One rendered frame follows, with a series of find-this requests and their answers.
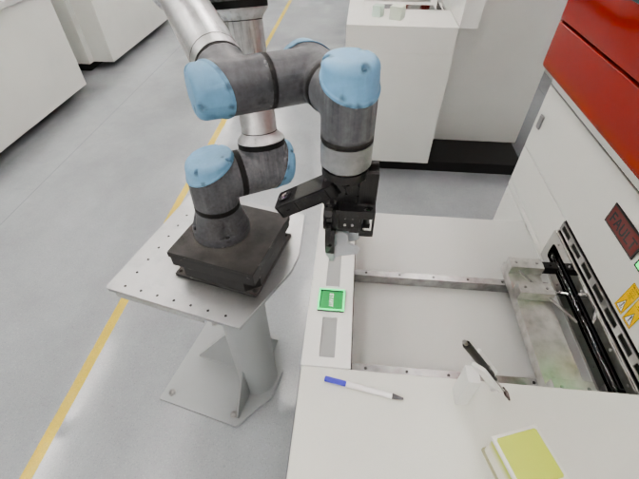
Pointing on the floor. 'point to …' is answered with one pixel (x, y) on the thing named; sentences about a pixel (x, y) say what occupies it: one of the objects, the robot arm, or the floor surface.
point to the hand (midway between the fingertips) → (329, 254)
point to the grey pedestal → (228, 372)
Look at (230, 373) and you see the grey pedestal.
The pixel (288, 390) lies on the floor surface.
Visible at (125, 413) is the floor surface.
